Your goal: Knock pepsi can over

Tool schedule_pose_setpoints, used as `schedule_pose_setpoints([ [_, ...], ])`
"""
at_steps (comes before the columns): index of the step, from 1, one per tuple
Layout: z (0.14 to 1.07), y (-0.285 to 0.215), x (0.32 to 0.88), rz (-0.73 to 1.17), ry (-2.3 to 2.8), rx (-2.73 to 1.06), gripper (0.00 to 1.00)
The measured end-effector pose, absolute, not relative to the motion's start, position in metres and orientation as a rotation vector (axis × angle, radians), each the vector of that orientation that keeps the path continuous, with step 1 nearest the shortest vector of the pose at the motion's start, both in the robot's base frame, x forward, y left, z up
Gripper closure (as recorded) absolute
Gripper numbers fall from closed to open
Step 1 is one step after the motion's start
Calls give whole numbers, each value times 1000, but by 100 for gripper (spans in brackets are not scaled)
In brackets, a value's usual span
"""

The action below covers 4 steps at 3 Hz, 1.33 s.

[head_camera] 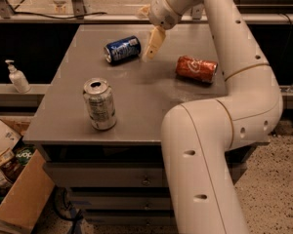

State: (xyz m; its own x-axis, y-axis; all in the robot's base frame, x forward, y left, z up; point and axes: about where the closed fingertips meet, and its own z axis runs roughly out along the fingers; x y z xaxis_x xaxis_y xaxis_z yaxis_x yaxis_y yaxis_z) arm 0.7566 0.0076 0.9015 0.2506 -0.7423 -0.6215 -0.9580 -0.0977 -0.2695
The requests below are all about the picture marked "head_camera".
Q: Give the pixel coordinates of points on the white paper package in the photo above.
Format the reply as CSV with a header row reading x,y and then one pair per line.
x,y
8,137

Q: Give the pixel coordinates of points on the blue pepsi can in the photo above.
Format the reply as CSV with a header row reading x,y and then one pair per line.
x,y
125,48

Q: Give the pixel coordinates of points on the cardboard box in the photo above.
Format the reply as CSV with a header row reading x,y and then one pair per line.
x,y
25,201

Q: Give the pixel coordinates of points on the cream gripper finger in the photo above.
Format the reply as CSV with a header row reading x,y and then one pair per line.
x,y
143,12
154,43

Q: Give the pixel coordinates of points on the white pump bottle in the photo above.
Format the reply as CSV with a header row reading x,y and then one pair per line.
x,y
17,78

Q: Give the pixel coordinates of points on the orange soda can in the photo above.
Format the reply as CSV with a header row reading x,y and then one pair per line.
x,y
197,69

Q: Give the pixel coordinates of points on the grey drawer cabinet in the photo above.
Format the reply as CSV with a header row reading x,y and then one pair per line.
x,y
144,141

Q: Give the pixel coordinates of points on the silver soda can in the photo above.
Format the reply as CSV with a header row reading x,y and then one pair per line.
x,y
98,97

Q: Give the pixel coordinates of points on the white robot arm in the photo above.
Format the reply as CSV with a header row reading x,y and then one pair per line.
x,y
196,135

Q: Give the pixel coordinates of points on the green snack bag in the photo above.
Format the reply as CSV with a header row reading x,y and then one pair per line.
x,y
24,155

